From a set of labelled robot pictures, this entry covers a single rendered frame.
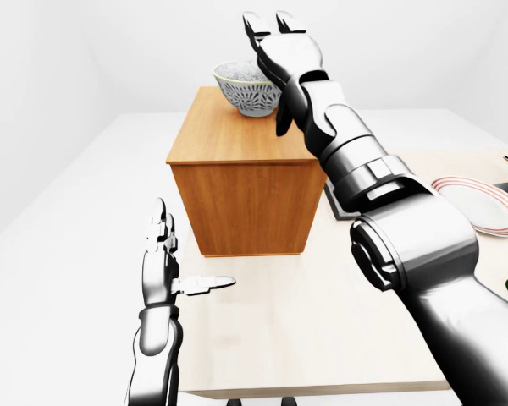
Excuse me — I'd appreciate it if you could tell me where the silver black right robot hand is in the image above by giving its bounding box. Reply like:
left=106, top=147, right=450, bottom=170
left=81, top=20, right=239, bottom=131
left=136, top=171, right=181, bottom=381
left=242, top=11, right=326, bottom=138

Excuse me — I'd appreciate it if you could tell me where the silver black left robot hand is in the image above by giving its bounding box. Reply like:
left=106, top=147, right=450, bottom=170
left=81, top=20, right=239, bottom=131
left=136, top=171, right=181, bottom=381
left=141, top=197, right=237, bottom=307

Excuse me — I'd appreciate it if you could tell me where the patterned grey white bowl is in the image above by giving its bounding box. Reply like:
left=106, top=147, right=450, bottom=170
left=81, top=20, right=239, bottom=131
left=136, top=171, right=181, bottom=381
left=213, top=59, right=283, bottom=119

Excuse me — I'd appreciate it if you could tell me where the wooden cabinet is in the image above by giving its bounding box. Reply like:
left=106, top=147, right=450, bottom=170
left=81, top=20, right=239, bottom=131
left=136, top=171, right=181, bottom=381
left=165, top=85, right=329, bottom=258

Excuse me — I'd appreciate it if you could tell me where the flat dark stove plate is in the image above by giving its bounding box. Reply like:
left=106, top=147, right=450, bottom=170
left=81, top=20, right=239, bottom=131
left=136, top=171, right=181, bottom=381
left=324, top=178, right=357, bottom=222

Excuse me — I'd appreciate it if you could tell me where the white plate with red rings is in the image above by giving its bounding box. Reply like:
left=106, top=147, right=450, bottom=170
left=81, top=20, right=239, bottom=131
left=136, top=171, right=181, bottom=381
left=430, top=176, right=508, bottom=237

